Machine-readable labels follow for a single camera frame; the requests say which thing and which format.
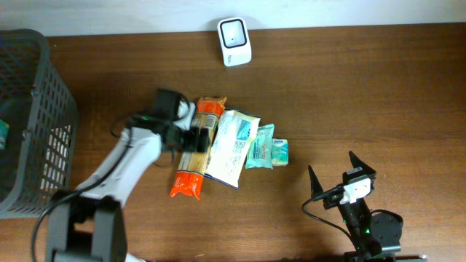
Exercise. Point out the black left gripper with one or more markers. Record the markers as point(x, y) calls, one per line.
point(202, 140)

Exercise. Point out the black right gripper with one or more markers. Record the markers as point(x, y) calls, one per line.
point(357, 164)

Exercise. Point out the orange spaghetti package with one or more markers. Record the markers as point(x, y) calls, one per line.
point(192, 168)

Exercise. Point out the teal Kleenex tissue pack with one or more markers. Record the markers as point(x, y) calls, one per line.
point(280, 154)

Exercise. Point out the white yellow wipes bag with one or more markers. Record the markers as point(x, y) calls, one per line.
point(236, 131)

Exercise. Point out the teal wet wipes pack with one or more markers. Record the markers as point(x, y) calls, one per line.
point(260, 151)

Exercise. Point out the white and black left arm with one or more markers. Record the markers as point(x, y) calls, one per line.
point(87, 224)

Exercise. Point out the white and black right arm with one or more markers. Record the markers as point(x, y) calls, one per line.
point(375, 234)

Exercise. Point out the white barcode scanner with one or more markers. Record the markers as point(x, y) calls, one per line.
point(234, 40)

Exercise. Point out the grey plastic mesh basket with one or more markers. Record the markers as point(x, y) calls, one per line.
point(42, 118)

